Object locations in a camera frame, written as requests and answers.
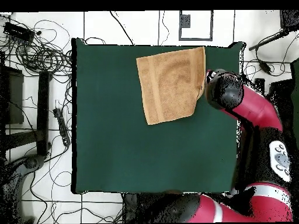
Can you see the yellow-orange terry towel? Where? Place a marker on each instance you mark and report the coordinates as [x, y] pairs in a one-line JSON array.
[[170, 88]]

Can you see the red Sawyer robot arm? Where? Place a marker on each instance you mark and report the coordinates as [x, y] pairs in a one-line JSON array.
[[257, 109]]

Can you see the grey chair base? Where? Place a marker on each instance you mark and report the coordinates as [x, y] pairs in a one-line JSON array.
[[30, 163]]

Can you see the black speckled box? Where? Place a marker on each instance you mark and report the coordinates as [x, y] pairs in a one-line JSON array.
[[289, 19]]

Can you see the black electronics box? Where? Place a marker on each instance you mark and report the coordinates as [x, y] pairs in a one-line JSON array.
[[18, 31]]

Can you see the dark green tablecloth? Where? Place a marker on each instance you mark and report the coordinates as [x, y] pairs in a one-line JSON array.
[[112, 151]]

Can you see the black power adapter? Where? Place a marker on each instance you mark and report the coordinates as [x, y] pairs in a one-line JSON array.
[[265, 67]]

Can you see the grey rectangular frame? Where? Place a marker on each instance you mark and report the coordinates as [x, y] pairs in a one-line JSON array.
[[185, 21]]

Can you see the black tripod rod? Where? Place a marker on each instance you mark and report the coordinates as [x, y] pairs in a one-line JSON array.
[[268, 40]]

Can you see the dark flat panel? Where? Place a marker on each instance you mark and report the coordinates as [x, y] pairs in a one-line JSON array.
[[14, 98], [281, 98]]

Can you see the black power strip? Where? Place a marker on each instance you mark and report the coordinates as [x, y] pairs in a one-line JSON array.
[[62, 127]]

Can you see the black stand leg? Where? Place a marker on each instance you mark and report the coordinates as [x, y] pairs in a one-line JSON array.
[[42, 112], [259, 85]]

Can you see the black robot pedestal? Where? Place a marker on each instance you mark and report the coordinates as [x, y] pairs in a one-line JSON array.
[[137, 207]]

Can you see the dark green fabric object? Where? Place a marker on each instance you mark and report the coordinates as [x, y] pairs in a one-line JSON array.
[[296, 105]]

